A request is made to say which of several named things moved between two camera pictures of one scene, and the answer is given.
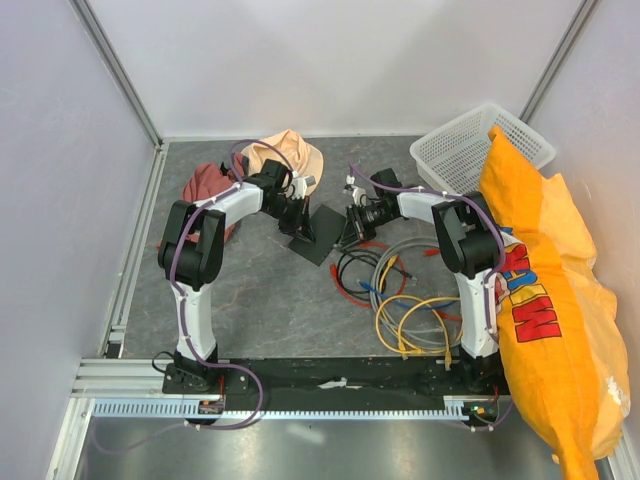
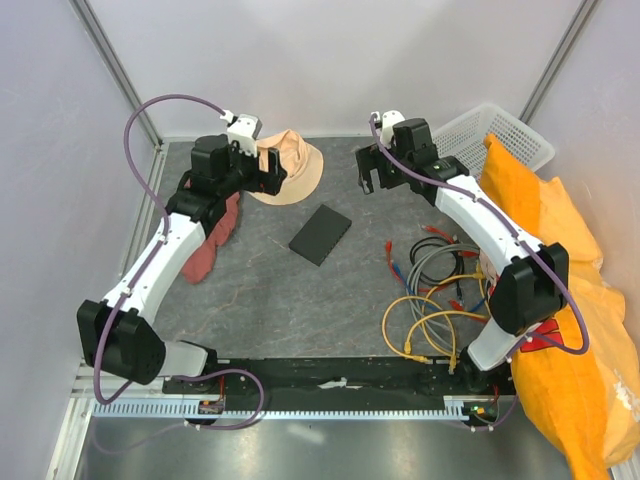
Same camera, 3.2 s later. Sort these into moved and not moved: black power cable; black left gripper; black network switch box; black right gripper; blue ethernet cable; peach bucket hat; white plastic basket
Moved: black power cable; black right gripper; blue ethernet cable; black left gripper
Not moved: white plastic basket; peach bucket hat; black network switch box
